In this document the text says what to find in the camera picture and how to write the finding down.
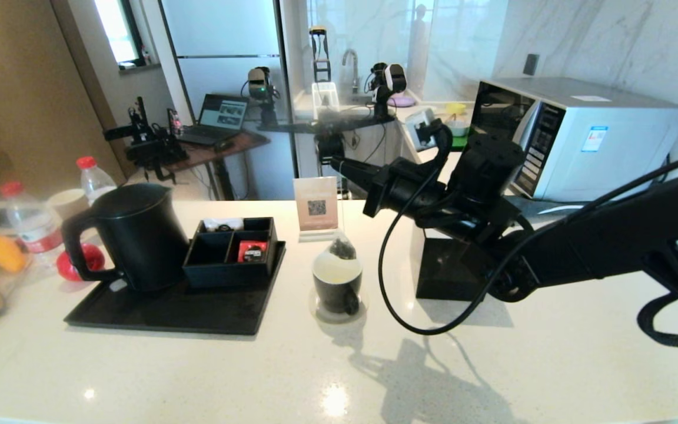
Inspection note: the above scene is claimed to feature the white plastic rack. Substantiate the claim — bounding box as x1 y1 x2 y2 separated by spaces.
311 81 340 120

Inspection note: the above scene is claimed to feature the black compartment organizer box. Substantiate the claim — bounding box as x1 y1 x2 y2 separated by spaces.
183 217 279 290

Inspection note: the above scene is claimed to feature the black tissue box white top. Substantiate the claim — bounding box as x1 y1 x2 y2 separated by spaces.
411 224 493 303

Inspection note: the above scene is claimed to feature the black serving tray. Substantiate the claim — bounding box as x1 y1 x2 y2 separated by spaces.
64 238 287 336

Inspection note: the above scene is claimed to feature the black desk mounted device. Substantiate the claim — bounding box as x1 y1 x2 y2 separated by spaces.
102 96 189 180

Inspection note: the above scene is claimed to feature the QR code acrylic sign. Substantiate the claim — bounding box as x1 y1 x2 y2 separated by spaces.
293 177 341 243

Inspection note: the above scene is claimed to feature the silver microwave oven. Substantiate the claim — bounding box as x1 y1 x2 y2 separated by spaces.
470 77 678 203

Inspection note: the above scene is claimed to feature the red coffee sachet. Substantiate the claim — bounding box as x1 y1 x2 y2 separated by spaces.
238 240 268 263

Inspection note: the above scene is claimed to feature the black braided hose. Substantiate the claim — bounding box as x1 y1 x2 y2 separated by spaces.
636 293 678 347

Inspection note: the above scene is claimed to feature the black background robot stand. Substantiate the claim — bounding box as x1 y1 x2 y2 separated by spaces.
260 114 397 200

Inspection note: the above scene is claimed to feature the black sensor head green light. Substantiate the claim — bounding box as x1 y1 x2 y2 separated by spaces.
247 66 278 127

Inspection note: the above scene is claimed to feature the tea bag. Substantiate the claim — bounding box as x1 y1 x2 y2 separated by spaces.
328 177 358 261

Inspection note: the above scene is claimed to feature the black electric kettle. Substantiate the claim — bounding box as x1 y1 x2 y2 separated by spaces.
60 183 190 294

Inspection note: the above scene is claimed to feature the black camera cable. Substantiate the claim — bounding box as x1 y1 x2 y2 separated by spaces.
377 127 678 336

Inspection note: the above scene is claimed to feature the brown paper cup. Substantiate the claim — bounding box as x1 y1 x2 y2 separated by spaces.
46 188 89 220

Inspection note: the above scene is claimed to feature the red toy apple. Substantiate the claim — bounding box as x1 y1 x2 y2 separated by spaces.
56 243 106 282

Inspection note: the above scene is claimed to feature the black laptop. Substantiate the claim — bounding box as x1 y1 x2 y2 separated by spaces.
177 93 248 147

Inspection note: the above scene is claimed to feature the clear water bottle red cap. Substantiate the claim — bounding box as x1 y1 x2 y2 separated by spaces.
75 156 118 202
0 181 63 266

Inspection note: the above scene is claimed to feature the window with dark frame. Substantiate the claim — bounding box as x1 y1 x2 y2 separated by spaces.
93 0 145 70

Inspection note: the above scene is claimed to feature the chrome sink faucet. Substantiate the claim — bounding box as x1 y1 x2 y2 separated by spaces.
342 48 359 94

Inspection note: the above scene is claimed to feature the silver refrigerator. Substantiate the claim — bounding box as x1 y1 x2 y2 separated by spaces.
159 0 295 201

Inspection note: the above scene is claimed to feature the brown wooden desk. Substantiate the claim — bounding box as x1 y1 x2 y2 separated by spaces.
127 131 270 201

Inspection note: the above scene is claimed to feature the black mug white inside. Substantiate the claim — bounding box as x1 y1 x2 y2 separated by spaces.
312 250 364 315

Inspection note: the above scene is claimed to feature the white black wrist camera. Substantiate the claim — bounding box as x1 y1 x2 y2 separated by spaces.
405 108 452 151

